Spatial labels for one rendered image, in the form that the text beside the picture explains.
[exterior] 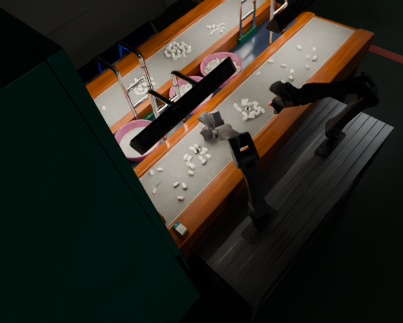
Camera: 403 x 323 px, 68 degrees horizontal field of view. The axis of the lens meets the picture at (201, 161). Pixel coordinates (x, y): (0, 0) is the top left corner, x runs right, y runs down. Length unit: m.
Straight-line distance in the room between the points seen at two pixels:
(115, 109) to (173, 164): 0.57
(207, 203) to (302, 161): 0.56
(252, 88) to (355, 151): 0.67
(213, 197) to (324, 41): 1.33
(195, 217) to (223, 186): 0.20
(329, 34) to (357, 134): 0.79
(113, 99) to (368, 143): 1.49
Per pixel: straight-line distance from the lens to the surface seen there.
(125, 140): 1.76
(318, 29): 2.35
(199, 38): 2.30
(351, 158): 1.72
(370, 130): 1.87
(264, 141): 1.58
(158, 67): 2.12
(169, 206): 1.46
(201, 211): 1.39
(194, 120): 1.69
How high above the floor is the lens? 2.03
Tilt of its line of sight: 56 degrees down
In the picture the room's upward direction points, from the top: 12 degrees counter-clockwise
